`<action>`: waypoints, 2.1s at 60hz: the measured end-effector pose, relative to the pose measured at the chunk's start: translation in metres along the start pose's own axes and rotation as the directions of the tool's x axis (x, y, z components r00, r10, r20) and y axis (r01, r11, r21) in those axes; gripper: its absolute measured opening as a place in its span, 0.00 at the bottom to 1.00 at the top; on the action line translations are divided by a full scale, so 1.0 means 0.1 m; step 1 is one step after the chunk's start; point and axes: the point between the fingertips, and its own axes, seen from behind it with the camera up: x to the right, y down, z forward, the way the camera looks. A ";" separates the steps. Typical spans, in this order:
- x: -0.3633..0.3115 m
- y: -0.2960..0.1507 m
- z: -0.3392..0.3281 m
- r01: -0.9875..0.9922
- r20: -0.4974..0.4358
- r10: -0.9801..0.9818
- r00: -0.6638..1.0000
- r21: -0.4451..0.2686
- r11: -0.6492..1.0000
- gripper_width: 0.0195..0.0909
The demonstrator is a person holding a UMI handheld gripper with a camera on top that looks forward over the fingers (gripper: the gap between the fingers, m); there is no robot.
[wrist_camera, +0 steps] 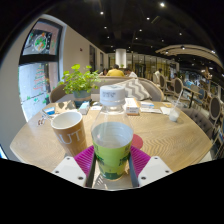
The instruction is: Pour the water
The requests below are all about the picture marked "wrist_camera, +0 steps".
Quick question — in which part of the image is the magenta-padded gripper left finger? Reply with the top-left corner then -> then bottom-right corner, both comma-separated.
51,145 -> 98,188

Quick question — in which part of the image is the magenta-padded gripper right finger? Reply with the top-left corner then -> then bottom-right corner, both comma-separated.
128,145 -> 174,188

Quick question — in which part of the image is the clear bottle green label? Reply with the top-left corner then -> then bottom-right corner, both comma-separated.
90,84 -> 134,182

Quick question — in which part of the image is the brown paper cup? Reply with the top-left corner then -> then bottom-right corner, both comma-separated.
50,110 -> 88,158

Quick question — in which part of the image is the blue white card pack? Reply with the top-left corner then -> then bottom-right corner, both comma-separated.
42,106 -> 56,116

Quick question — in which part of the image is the brown cardboard card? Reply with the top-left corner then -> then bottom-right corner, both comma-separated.
54,99 -> 76,114

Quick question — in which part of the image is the blue tissue packet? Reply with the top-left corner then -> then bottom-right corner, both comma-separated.
78,100 -> 91,115

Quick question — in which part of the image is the white orange box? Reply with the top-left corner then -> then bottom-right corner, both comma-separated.
124,97 -> 141,117

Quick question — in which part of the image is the small blue white box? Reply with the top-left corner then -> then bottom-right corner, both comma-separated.
140,101 -> 155,109

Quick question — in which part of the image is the grey curved sofa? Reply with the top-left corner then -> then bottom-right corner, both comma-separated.
49,75 -> 165,104

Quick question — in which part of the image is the grey white chevron pillow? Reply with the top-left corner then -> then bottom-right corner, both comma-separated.
114,78 -> 153,102

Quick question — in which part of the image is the group of wooden chairs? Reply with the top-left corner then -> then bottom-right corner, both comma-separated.
158,73 -> 224,158

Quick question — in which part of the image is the potted green plant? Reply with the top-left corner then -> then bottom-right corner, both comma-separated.
59,63 -> 101,108

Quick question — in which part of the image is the person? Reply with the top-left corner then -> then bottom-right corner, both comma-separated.
105,64 -> 125,78
123,67 -> 138,79
153,68 -> 164,81

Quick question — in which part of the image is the white round pillar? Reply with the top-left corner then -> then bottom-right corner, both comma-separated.
115,48 -> 128,69

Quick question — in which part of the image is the framed food poster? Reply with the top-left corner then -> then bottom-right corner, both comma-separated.
22,21 -> 63,56

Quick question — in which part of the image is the group of ceiling lights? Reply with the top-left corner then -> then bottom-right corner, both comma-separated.
98,1 -> 218,56

